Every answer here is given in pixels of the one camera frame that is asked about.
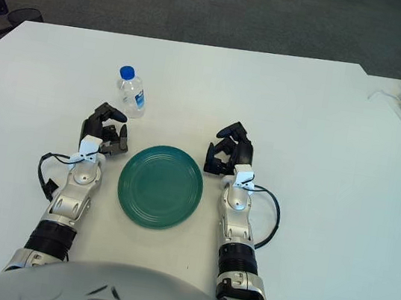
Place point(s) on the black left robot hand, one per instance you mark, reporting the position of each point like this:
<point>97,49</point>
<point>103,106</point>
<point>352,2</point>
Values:
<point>92,126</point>

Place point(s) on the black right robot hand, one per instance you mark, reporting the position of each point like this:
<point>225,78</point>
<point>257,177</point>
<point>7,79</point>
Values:
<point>244,149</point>

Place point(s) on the clear bottle blue cap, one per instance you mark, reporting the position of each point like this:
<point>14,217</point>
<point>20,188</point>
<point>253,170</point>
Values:
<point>132,98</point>

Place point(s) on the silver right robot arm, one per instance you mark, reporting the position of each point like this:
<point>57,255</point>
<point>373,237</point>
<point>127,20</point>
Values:
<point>233,230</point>

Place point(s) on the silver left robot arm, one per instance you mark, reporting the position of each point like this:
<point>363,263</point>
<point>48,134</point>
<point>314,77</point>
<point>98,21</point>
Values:
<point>71,206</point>

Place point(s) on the green round plate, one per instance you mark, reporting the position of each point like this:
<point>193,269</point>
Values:
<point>160,189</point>

